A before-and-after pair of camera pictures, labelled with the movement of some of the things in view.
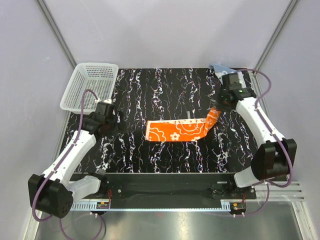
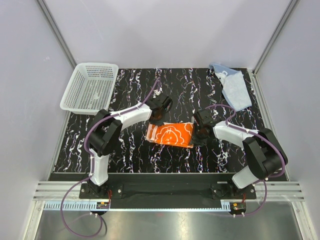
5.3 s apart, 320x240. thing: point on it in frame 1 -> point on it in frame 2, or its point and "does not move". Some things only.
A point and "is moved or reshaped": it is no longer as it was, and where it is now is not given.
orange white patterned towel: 180,130 is moved or reshaped
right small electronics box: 237,206 does not move
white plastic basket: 101,78 does not move
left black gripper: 120,127 -> 160,122
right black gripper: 222,108 -> 197,142
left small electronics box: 102,205 does not move
